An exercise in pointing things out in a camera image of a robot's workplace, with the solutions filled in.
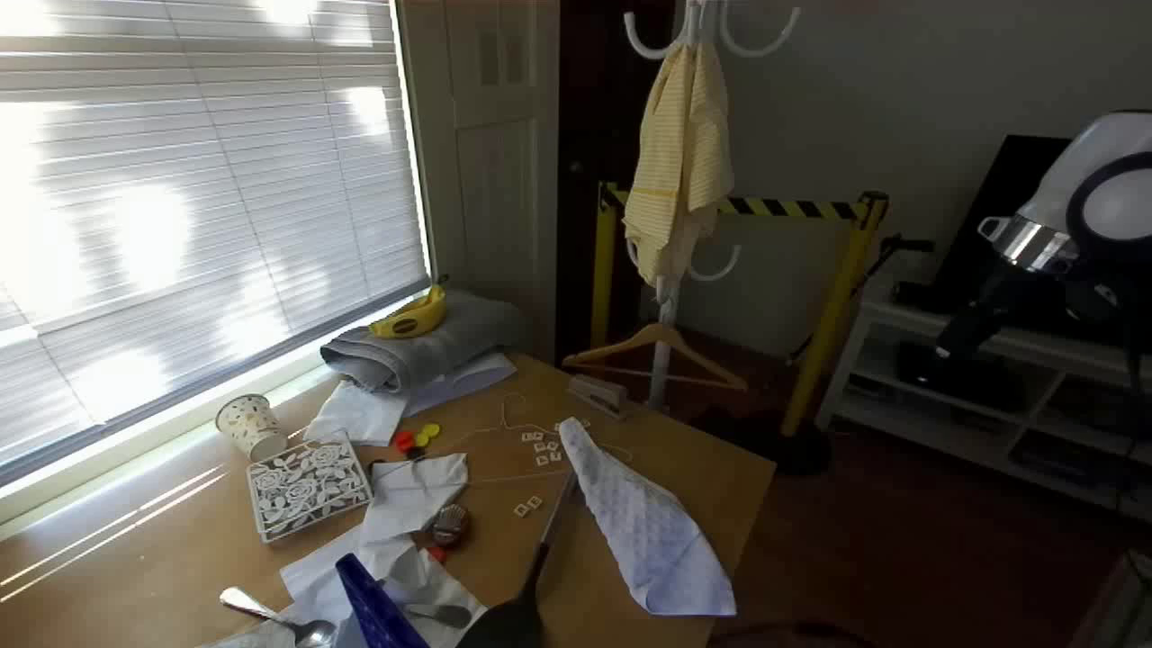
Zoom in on yellow striped towel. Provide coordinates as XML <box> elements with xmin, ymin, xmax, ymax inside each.
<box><xmin>620</xmin><ymin>41</ymin><xmax>738</xmax><ymax>293</ymax></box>

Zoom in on white panelled door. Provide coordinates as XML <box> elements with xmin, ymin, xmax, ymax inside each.
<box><xmin>395</xmin><ymin>0</ymin><xmax>564</xmax><ymax>362</ymax></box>

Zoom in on wooden clothes hanger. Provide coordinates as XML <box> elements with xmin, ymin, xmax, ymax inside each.
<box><xmin>559</xmin><ymin>320</ymin><xmax>752</xmax><ymax>397</ymax></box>

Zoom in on small gray spoon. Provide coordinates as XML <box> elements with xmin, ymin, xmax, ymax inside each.
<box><xmin>403</xmin><ymin>600</ymin><xmax>474</xmax><ymax>631</ymax></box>

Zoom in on black media box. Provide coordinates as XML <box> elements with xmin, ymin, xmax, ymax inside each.
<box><xmin>894</xmin><ymin>338</ymin><xmax>1033</xmax><ymax>416</ymax></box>

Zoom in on black spatula with metal handle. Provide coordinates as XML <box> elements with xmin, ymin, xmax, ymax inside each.
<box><xmin>457</xmin><ymin>476</ymin><xmax>581</xmax><ymax>648</ymax></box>

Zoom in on white coat rack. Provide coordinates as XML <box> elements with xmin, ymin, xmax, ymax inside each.
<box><xmin>620</xmin><ymin>0</ymin><xmax>806</xmax><ymax>412</ymax></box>

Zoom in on blue starred bag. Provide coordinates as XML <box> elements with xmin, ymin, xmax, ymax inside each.
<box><xmin>331</xmin><ymin>550</ymin><xmax>432</xmax><ymax>648</ymax></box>

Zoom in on yellow black striped barrier tape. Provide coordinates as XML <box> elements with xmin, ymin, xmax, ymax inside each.
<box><xmin>599</xmin><ymin>179</ymin><xmax>875</xmax><ymax>228</ymax></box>

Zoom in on white window blinds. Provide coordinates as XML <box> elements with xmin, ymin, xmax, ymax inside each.
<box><xmin>0</xmin><ymin>0</ymin><xmax>432</xmax><ymax>476</ymax></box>

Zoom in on white patterned basket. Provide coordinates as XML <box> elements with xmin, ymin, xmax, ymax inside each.
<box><xmin>246</xmin><ymin>433</ymin><xmax>374</xmax><ymax>548</ymax></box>

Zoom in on white television stand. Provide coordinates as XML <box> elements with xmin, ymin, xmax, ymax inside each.
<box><xmin>815</xmin><ymin>296</ymin><xmax>1152</xmax><ymax>521</ymax></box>

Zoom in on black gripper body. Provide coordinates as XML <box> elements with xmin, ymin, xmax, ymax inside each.
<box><xmin>932</xmin><ymin>268</ymin><xmax>1036</xmax><ymax>367</ymax></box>

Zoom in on white paper napkin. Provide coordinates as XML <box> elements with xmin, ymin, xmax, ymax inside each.
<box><xmin>304</xmin><ymin>379</ymin><xmax>413</xmax><ymax>449</ymax></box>
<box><xmin>378</xmin><ymin>545</ymin><xmax>490</xmax><ymax>646</ymax></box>

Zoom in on yellow barrier post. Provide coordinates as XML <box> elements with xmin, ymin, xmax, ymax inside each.
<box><xmin>588</xmin><ymin>179</ymin><xmax>626</xmax><ymax>354</ymax></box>
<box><xmin>731</xmin><ymin>192</ymin><xmax>894</xmax><ymax>478</ymax></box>

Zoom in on gray aluminium frame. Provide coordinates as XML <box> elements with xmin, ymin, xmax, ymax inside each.
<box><xmin>1067</xmin><ymin>548</ymin><xmax>1152</xmax><ymax>648</ymax></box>

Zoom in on large metal spoon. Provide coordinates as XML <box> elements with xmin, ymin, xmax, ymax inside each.
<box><xmin>215</xmin><ymin>584</ymin><xmax>341</xmax><ymax>648</ymax></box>

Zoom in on white cloth with blue print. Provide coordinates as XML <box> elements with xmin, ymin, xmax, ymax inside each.
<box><xmin>550</xmin><ymin>414</ymin><xmax>743</xmax><ymax>624</ymax></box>

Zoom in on yellow banana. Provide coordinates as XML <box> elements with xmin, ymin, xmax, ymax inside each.
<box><xmin>368</xmin><ymin>283</ymin><xmax>450</xmax><ymax>341</ymax></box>

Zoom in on small brown round kalimba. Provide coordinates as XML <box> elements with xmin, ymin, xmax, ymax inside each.
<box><xmin>426</xmin><ymin>500</ymin><xmax>474</xmax><ymax>566</ymax></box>

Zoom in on black television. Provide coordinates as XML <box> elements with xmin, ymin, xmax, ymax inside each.
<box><xmin>929</xmin><ymin>132</ymin><xmax>1152</xmax><ymax>354</ymax></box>

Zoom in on pale folded paper sheet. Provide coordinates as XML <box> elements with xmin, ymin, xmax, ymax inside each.
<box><xmin>401</xmin><ymin>349</ymin><xmax>521</xmax><ymax>420</ymax></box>

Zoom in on gray folded towel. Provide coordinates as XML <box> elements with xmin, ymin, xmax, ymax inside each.
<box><xmin>317</xmin><ymin>287</ymin><xmax>529</xmax><ymax>397</ymax></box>

